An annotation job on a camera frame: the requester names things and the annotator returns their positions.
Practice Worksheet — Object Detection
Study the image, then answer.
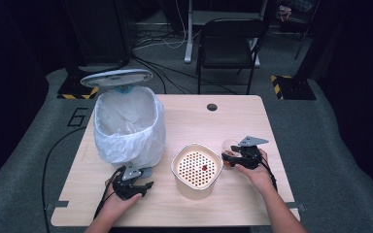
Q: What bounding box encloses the person's right hand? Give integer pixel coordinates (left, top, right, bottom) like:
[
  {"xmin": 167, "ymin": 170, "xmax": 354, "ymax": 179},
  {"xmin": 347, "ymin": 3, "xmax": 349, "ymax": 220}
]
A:
[{"xmin": 235, "ymin": 148, "xmax": 278, "ymax": 196}]

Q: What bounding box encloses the perforated strainer insert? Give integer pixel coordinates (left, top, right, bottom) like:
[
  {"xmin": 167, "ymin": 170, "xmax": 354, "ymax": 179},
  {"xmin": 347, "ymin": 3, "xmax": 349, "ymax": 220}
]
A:
[{"xmin": 170, "ymin": 143, "xmax": 224, "ymax": 190}]

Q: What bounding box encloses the small clear plastic cup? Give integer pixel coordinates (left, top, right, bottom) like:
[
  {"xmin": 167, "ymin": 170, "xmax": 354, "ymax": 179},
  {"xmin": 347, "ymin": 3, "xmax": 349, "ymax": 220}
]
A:
[{"xmin": 221, "ymin": 139, "xmax": 241, "ymax": 168}]

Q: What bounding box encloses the blue-grey pedal trash bin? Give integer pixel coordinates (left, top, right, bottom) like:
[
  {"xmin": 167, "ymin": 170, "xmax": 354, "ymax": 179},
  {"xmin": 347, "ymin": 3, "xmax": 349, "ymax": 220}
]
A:
[{"xmin": 80, "ymin": 68, "xmax": 168, "ymax": 180}]

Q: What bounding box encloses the black floor cable bundle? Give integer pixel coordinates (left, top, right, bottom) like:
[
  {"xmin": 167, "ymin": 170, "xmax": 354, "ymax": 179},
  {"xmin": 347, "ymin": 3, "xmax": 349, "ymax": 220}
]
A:
[{"xmin": 130, "ymin": 54, "xmax": 237, "ymax": 95}]

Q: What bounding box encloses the hazard-striped black base plate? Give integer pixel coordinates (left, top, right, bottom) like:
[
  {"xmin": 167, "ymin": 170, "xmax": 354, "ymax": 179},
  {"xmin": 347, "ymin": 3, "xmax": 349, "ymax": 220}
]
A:
[
  {"xmin": 56, "ymin": 74, "xmax": 106, "ymax": 100},
  {"xmin": 270, "ymin": 75, "xmax": 317, "ymax": 101}
]

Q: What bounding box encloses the white metal desk frame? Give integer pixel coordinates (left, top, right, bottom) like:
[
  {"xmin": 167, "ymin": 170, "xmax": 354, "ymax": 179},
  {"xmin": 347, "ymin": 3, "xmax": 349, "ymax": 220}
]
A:
[{"xmin": 184, "ymin": 0, "xmax": 268, "ymax": 68}]

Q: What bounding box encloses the black equipment cabinet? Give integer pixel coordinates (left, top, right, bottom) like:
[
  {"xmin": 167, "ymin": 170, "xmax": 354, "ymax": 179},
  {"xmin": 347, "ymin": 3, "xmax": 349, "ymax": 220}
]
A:
[{"xmin": 61, "ymin": 0, "xmax": 133, "ymax": 67}]

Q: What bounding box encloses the grey table edge bracket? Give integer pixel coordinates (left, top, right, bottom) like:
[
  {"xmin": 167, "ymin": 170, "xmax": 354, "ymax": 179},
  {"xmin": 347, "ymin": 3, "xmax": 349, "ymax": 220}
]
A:
[
  {"xmin": 285, "ymin": 201, "xmax": 307, "ymax": 214},
  {"xmin": 45, "ymin": 200, "xmax": 70, "ymax": 212}
]

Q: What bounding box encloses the white floor cable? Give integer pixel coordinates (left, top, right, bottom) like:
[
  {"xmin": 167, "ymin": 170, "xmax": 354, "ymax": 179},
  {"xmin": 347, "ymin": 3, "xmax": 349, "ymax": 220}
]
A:
[{"xmin": 132, "ymin": 0, "xmax": 189, "ymax": 51}]

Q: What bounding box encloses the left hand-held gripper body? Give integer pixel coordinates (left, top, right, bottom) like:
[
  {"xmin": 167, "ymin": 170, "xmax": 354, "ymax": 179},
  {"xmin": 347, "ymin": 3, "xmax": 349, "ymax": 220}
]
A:
[{"xmin": 113, "ymin": 165, "xmax": 143, "ymax": 201}]

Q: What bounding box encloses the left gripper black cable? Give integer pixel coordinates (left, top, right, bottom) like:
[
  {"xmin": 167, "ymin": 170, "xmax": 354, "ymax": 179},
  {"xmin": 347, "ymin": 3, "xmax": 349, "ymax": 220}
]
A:
[{"xmin": 92, "ymin": 165, "xmax": 126, "ymax": 220}]

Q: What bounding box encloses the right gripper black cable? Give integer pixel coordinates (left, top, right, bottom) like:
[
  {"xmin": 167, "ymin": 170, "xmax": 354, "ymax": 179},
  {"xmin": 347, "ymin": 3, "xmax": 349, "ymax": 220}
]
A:
[{"xmin": 258, "ymin": 158, "xmax": 279, "ymax": 192}]

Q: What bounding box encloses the dark metal stand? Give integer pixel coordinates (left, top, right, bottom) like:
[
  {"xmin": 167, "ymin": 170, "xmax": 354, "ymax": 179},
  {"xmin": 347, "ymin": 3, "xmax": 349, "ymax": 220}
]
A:
[{"xmin": 293, "ymin": 0, "xmax": 322, "ymax": 61}]

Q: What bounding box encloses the long black floor cable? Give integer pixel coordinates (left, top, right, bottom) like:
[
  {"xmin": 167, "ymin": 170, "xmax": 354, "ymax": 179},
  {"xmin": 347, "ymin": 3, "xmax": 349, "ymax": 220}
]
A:
[{"xmin": 41, "ymin": 126, "xmax": 87, "ymax": 233}]

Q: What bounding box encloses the person's left hand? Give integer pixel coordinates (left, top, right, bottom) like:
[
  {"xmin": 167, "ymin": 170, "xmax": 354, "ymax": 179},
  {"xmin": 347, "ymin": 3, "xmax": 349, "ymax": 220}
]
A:
[{"xmin": 104, "ymin": 179, "xmax": 144, "ymax": 217}]

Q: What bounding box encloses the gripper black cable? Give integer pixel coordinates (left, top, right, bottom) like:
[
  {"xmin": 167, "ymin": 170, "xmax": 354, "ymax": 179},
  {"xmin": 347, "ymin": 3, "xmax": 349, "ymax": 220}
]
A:
[
  {"xmin": 92, "ymin": 165, "xmax": 126, "ymax": 220},
  {"xmin": 258, "ymin": 158, "xmax": 279, "ymax": 192}
]

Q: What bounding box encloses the white plastic bin liner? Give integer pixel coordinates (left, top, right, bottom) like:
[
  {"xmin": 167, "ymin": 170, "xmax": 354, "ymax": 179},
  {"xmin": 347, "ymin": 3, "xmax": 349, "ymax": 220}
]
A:
[{"xmin": 92, "ymin": 86, "xmax": 167, "ymax": 169}]

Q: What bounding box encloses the black folding chair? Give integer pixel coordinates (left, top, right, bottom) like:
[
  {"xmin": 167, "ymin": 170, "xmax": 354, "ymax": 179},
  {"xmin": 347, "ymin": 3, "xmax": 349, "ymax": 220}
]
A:
[{"xmin": 195, "ymin": 17, "xmax": 270, "ymax": 95}]

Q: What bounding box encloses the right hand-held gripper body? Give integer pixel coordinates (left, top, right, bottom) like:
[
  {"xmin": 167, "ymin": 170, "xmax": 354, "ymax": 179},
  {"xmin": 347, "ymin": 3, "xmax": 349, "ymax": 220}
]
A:
[{"xmin": 238, "ymin": 135, "xmax": 270, "ymax": 170}]

